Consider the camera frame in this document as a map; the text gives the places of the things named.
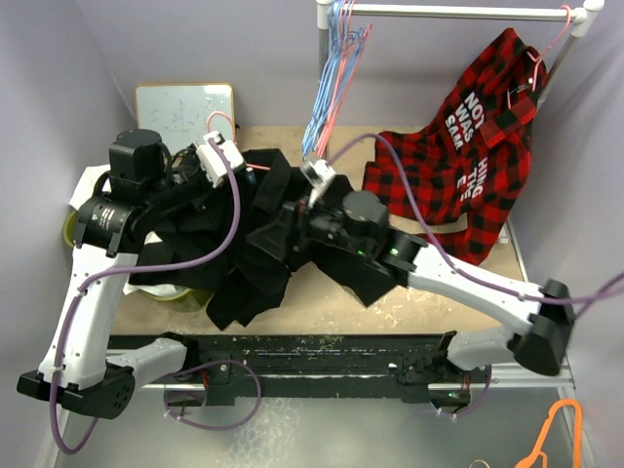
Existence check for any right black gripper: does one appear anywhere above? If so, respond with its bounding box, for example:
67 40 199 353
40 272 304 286
249 182 371 259

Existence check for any pink wire hanger taken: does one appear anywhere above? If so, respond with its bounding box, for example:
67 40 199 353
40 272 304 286
205 110 272 172

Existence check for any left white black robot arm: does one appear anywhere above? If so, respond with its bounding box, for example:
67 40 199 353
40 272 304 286
17 129 237 420

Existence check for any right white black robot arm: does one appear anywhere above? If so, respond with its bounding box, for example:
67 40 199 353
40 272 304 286
247 190 575 381

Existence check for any red black plaid shirt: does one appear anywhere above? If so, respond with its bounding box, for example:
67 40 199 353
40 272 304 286
362 28 548 265

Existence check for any pink hanger holding plaid shirt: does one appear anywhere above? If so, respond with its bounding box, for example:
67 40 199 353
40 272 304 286
506 5 572 107

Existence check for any orange plastic hanger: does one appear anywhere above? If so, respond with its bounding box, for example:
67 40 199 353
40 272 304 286
516 398 584 468

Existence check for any small whiteboard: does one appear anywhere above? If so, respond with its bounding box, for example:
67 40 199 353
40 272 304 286
135 83 235 153

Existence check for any olive green laundry basket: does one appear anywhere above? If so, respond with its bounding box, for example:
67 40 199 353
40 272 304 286
61 210 212 312

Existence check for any white cloth in basket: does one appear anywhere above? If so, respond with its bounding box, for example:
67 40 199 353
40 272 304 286
68 164 191 301

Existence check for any white metal clothes rack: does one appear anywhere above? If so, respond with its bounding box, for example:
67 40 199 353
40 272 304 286
314 0 605 245

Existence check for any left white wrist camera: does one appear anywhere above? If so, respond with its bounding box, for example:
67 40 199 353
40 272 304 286
196 131 246 188

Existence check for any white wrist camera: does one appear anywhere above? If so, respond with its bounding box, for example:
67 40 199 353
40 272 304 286
300 159 336 209
196 131 246 188

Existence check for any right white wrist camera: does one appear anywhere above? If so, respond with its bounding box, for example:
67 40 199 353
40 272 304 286
300 159 336 209

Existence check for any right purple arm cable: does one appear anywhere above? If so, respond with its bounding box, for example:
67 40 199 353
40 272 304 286
326 132 624 318

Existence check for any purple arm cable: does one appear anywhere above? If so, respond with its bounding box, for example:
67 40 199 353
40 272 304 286
48 136 243 455
326 132 624 318

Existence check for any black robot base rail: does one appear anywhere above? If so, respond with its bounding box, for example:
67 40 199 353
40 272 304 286
106 333 491 407

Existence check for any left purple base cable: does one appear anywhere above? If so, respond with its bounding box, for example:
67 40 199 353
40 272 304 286
163 359 263 431

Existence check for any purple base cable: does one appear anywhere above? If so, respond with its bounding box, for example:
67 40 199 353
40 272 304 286
163 359 263 431
433 365 493 421

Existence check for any blue wire hanger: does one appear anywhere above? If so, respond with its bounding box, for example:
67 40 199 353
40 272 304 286
301 0 367 162

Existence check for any pink wire hanger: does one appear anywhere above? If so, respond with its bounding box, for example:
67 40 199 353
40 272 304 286
316 1 372 159

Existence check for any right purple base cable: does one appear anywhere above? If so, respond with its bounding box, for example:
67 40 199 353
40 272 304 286
433 365 493 421

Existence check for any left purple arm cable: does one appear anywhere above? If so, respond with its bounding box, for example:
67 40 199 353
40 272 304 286
48 136 243 455

